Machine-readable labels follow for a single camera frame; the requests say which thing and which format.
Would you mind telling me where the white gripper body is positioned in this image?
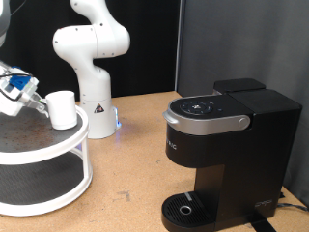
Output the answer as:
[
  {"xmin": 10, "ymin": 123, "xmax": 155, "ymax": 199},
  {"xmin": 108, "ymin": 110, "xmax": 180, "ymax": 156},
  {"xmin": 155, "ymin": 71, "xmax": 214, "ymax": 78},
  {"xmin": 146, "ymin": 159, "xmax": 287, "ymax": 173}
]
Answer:
[{"xmin": 0, "ymin": 61, "xmax": 25, "ymax": 117}]

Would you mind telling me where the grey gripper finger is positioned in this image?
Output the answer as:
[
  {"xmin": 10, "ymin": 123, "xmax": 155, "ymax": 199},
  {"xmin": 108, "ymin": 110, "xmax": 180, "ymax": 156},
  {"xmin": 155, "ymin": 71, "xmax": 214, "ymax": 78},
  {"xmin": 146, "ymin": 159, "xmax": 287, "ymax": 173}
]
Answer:
[
  {"xmin": 22, "ymin": 91, "xmax": 48, "ymax": 106},
  {"xmin": 32, "ymin": 101, "xmax": 50, "ymax": 119}
]

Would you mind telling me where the white mug with green-taped handle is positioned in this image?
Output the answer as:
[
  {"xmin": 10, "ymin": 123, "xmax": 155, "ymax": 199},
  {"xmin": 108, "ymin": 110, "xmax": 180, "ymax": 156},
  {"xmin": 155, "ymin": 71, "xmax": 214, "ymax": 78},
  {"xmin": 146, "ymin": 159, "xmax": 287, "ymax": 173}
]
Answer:
[{"xmin": 44, "ymin": 90, "xmax": 78, "ymax": 131}]

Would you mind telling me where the black Keurig coffee machine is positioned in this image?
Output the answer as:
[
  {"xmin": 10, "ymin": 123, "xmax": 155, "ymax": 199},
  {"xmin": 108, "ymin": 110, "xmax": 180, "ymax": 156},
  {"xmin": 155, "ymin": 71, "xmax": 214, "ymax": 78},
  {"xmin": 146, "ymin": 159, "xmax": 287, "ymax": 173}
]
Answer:
[{"xmin": 160, "ymin": 77, "xmax": 303, "ymax": 232}]

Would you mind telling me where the white two-tier turntable shelf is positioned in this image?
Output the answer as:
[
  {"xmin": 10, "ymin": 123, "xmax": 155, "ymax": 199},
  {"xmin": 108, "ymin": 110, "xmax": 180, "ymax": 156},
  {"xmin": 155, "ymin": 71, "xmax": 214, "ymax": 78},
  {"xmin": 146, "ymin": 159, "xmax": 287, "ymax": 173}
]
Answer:
[{"xmin": 0, "ymin": 98, "xmax": 95, "ymax": 218}]

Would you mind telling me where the black curtain backdrop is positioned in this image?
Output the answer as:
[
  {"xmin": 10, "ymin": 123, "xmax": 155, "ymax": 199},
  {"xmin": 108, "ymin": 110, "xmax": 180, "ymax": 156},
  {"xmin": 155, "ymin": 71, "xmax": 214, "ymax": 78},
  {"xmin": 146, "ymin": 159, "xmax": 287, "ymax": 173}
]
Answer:
[{"xmin": 0, "ymin": 0, "xmax": 182, "ymax": 105}]

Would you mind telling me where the black tape strip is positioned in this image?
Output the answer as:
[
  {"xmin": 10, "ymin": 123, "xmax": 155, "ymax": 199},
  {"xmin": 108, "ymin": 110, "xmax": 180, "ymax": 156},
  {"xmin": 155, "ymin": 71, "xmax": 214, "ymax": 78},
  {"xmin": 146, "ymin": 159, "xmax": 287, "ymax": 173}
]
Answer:
[{"xmin": 247, "ymin": 216, "xmax": 278, "ymax": 232}]

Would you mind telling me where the braided power cable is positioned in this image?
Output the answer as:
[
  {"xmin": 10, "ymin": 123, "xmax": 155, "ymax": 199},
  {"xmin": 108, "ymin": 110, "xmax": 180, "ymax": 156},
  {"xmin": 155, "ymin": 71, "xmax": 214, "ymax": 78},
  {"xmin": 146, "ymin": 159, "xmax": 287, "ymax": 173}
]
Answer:
[{"xmin": 276, "ymin": 201, "xmax": 309, "ymax": 214}]

